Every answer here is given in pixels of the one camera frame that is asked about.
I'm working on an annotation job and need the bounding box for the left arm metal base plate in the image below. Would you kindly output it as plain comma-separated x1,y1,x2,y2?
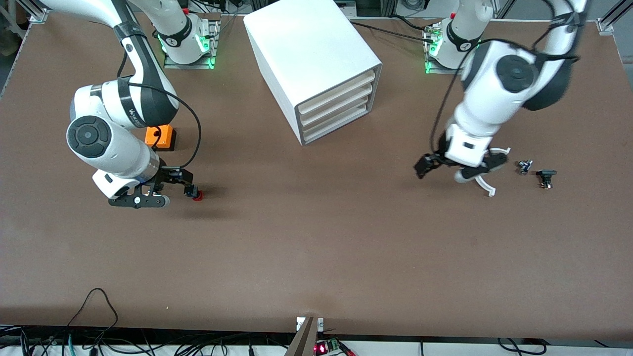
424,25,478,76

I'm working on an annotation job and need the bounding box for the black coiled cable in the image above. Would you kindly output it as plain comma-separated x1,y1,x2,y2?
497,338,544,356

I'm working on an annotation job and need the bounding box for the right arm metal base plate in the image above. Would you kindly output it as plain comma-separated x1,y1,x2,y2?
163,20,221,70

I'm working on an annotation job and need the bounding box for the thin black power cable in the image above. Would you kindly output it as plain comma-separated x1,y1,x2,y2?
351,21,436,43

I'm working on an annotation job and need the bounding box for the circuit board with red light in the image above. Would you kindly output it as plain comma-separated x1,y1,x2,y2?
314,339,343,356

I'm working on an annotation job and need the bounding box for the black looped cable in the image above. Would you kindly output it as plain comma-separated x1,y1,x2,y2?
67,288,119,342

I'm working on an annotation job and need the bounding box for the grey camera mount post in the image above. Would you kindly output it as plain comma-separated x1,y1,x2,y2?
284,316,324,356

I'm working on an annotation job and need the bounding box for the aluminium frame profile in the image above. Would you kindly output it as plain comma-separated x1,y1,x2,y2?
596,0,633,34
15,0,48,24

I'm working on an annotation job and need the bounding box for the white curved plastic arc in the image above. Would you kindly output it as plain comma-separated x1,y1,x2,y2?
474,147,511,197

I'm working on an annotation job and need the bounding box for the orange box with hole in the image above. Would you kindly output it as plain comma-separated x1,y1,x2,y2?
145,125,177,152

